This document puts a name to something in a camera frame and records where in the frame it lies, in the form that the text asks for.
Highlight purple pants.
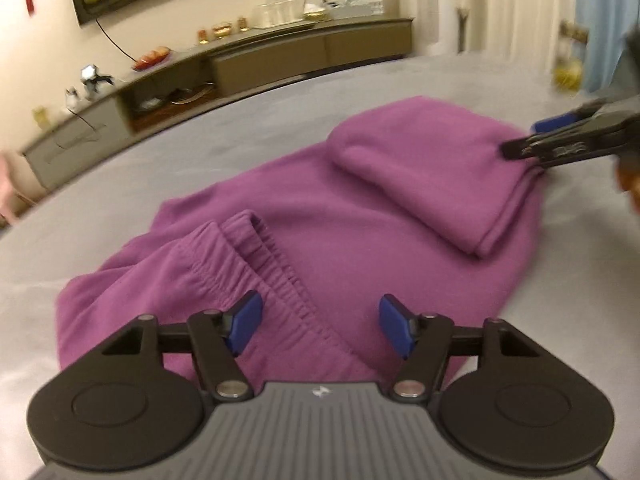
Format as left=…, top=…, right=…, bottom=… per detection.
left=55, top=96, right=551, bottom=391

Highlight cream curtain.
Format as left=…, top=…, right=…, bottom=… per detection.
left=397, top=0, right=578, bottom=58

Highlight red fruit plate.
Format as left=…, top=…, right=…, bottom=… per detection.
left=131, top=46, right=173, bottom=72

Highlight thin black cable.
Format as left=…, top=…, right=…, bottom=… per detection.
left=54, top=107, right=109, bottom=150

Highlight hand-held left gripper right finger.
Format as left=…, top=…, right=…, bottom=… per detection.
left=378, top=294, right=546, bottom=401

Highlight yellow jar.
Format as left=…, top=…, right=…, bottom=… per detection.
left=552, top=20, right=591, bottom=94

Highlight person's right hand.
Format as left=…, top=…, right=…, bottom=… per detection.
left=617, top=161, right=640, bottom=196

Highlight grey cup tray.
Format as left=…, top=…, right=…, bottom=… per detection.
left=251, top=19, right=318, bottom=32

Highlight grey desk organizer box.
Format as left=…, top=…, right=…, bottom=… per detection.
left=322, top=0, right=384, bottom=20

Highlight small toy robot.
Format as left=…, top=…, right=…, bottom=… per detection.
left=80, top=64, right=116, bottom=96

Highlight grey long media cabinet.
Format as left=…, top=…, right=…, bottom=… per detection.
left=20, top=16, right=415, bottom=196

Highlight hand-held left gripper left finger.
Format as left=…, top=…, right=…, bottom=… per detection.
left=92, top=291, right=264, bottom=402

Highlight light blue curtain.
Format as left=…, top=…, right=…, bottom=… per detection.
left=575, top=0, right=640, bottom=92

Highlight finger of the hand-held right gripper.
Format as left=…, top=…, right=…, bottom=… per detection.
left=501, top=112, right=623, bottom=167
left=532, top=100, right=618, bottom=134

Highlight black wall cable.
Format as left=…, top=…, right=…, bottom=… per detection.
left=95, top=17, right=139, bottom=62

